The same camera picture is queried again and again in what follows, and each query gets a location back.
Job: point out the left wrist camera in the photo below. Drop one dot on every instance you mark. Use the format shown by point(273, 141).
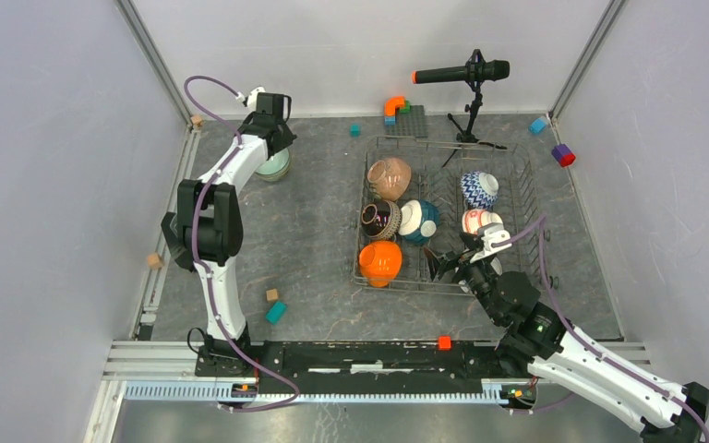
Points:
point(251, 101)

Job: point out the black microphone orange tip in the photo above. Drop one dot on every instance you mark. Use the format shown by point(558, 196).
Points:
point(491, 71)

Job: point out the grey building block baseplate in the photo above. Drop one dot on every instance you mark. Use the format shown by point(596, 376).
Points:
point(412, 124)

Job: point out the mint green flower bowl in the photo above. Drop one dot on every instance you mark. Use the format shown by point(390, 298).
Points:
point(275, 167)

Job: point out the dark brown patterned bowl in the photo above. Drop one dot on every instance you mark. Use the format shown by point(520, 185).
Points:
point(381, 219)

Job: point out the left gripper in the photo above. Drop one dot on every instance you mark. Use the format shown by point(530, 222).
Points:
point(288, 136)

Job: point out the red and white bowl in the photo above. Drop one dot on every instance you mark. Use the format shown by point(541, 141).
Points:
point(473, 220)

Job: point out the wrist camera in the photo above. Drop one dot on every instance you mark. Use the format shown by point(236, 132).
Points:
point(490, 240)
point(251, 101)

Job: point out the teal and white bowl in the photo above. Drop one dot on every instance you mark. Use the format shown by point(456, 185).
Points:
point(420, 221)

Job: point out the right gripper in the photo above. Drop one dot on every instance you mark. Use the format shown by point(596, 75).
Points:
point(438, 266)

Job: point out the teal block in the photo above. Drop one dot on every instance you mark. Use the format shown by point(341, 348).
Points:
point(276, 312)

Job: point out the blue floral white bowl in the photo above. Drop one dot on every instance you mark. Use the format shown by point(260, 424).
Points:
point(495, 265)

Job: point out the light blue block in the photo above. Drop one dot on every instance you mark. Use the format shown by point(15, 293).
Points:
point(539, 125)

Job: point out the pink speckled bowl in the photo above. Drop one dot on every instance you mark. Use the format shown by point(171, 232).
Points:
point(389, 178)

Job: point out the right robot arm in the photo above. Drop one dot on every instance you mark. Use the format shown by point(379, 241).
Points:
point(540, 342)

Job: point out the wooden cube at wall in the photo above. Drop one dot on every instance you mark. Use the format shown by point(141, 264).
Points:
point(154, 261)

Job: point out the purple and red block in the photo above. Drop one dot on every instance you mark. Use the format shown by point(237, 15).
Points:
point(563, 155)

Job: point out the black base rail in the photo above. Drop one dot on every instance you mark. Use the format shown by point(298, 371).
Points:
point(367, 367)

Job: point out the grey wire dish rack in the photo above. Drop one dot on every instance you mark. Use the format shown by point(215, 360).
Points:
point(437, 169)

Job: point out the blue zigzag pattern bowl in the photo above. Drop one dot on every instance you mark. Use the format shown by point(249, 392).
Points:
point(480, 190)

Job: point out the small orange cube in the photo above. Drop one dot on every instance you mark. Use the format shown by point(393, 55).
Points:
point(444, 343)

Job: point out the green block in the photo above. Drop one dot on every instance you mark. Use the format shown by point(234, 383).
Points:
point(405, 107)

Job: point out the small teal cube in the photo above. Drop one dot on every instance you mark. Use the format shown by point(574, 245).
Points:
point(354, 129)

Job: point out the orange bowl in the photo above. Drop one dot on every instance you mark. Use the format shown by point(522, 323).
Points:
point(380, 262)

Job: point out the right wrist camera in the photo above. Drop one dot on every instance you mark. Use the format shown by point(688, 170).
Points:
point(490, 240)

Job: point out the orange curved block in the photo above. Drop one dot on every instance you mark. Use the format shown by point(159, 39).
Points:
point(391, 106)

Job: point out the black microphone tripod stand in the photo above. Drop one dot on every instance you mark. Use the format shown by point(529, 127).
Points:
point(465, 135)

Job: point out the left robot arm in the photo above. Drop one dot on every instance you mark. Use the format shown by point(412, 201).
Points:
point(206, 231)

